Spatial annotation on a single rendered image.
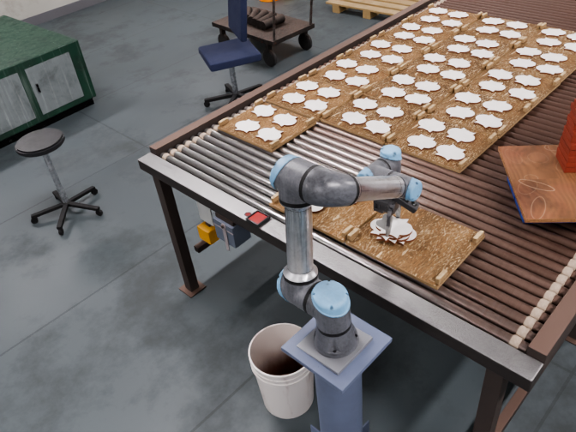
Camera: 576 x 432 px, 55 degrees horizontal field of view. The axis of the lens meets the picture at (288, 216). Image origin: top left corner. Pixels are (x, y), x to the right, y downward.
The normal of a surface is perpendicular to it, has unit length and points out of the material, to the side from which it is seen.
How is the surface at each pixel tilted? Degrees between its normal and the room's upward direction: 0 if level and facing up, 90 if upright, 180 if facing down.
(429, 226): 0
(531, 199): 0
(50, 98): 90
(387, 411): 0
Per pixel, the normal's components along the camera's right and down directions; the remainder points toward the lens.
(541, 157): -0.09, -0.77
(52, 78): 0.75, 0.36
